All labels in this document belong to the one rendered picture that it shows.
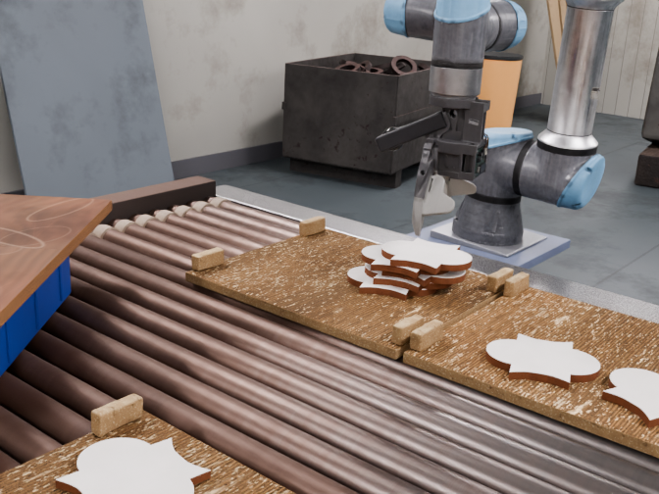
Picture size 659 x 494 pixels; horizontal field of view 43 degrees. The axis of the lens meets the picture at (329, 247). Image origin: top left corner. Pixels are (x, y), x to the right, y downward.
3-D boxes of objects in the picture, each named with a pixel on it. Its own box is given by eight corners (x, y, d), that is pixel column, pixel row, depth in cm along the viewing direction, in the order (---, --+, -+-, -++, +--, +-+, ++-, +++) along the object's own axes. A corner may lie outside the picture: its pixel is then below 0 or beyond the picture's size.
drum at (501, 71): (499, 141, 741) (509, 58, 718) (455, 132, 766) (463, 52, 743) (522, 134, 775) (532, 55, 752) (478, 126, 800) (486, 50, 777)
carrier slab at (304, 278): (321, 234, 163) (322, 226, 162) (515, 291, 139) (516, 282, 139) (184, 280, 136) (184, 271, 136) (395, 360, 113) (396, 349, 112)
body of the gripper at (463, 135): (472, 186, 123) (481, 103, 119) (415, 177, 126) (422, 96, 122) (485, 175, 129) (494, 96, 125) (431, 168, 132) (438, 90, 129)
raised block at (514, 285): (519, 285, 137) (521, 270, 136) (529, 288, 136) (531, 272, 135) (501, 295, 133) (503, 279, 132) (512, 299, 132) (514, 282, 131)
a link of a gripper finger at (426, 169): (421, 194, 121) (436, 139, 124) (411, 192, 122) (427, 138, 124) (428, 207, 126) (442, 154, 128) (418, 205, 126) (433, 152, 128)
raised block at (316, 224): (318, 228, 161) (319, 215, 160) (326, 230, 160) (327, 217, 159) (297, 235, 157) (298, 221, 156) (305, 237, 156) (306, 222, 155)
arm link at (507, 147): (481, 178, 187) (492, 118, 182) (538, 193, 179) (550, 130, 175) (455, 187, 178) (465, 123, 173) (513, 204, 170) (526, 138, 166)
